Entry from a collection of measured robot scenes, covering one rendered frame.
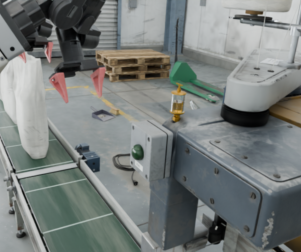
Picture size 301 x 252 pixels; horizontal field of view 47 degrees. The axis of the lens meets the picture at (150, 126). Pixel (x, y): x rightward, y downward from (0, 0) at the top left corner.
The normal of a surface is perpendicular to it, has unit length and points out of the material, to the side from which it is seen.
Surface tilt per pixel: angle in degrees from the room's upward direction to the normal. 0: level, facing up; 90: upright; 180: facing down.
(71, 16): 121
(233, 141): 0
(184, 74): 75
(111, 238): 0
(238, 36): 90
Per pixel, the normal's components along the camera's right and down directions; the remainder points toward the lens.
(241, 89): -0.55, 0.28
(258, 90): 0.14, 0.36
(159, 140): 0.50, 0.34
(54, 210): 0.06, -0.93
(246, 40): -0.87, 0.14
